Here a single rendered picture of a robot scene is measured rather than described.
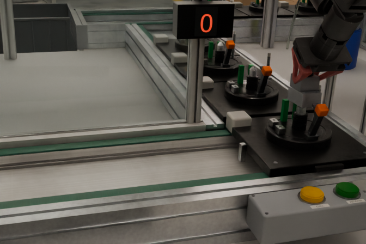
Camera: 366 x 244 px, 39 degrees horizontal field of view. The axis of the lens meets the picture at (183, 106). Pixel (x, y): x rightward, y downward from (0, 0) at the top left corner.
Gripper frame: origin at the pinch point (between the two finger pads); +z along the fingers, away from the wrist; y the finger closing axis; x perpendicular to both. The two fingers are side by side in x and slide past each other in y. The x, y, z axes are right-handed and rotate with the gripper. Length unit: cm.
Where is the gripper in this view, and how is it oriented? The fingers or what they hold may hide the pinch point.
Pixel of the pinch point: (305, 78)
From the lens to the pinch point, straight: 108.5
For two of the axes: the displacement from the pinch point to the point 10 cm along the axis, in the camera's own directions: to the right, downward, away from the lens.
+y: -9.6, 0.7, -2.7
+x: 2.1, 8.3, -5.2
